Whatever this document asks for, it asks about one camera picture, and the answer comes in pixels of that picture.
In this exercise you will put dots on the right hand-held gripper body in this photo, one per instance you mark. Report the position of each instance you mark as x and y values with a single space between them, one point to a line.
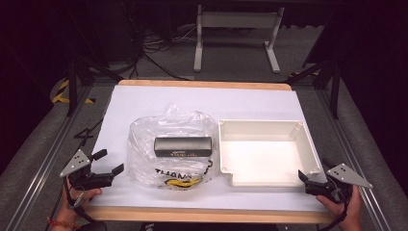
346 176

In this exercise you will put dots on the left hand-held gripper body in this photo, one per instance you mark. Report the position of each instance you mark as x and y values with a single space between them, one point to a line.
77 163

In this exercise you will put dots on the clear plastic bag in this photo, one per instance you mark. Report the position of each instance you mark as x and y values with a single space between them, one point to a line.
142 160

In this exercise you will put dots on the white plastic container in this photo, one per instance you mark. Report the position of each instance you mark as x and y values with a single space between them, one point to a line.
263 157

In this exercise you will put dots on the black rectangular box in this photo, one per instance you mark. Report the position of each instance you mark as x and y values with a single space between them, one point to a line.
183 146

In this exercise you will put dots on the person's right hand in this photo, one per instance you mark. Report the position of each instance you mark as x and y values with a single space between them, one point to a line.
349 213

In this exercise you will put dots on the person's left hand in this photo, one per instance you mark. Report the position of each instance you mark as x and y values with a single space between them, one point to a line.
72 207

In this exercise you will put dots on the yellow black hazard tape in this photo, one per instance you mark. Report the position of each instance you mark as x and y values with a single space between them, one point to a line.
62 93

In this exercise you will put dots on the black stand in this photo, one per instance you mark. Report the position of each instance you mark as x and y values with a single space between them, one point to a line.
73 86
335 89

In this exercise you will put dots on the white table sheet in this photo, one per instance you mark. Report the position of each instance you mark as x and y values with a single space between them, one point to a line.
198 102

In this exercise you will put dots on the aluminium rail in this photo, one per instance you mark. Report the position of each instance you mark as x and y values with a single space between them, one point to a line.
352 154
41 173

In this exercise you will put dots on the white metal desk frame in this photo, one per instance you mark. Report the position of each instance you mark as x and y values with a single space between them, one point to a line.
237 20

